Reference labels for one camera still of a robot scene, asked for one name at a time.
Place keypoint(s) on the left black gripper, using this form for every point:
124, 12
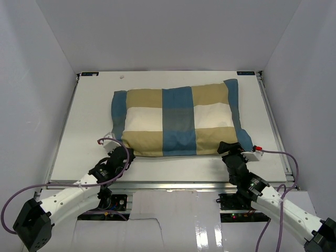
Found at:
132, 156

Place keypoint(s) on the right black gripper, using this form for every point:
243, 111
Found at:
234, 148

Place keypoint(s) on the checkered blue beige pillowcase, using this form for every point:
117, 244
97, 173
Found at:
184, 121

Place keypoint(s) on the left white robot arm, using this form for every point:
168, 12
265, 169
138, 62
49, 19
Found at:
36, 219

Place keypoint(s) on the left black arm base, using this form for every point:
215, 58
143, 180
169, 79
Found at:
113, 202

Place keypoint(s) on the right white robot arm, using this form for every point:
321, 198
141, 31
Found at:
312, 232

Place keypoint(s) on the right blue corner label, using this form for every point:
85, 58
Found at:
245, 73

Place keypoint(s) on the blue corner label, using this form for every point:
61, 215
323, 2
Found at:
88, 74
245, 73

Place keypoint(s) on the left blue corner label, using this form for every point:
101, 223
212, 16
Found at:
88, 74

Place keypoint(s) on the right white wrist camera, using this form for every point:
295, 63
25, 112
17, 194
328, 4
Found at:
254, 156

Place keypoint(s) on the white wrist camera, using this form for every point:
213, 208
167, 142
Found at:
254, 156
107, 143

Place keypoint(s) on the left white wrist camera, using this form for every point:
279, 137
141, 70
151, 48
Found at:
107, 143

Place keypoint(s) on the aluminium frame rail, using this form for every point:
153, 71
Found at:
285, 160

